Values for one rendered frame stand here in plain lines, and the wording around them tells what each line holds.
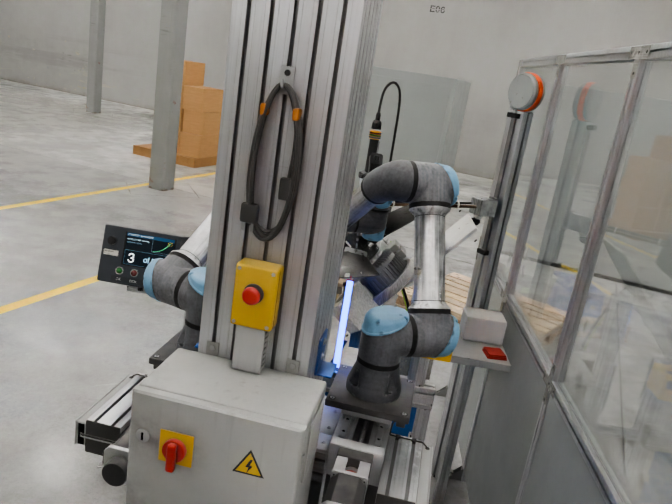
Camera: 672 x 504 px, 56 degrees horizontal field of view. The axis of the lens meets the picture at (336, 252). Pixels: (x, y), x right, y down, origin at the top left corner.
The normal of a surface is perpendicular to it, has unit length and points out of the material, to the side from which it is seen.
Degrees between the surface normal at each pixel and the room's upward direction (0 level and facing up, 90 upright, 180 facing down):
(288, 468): 90
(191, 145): 90
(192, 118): 90
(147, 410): 90
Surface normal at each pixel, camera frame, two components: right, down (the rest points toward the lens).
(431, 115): -0.39, 0.20
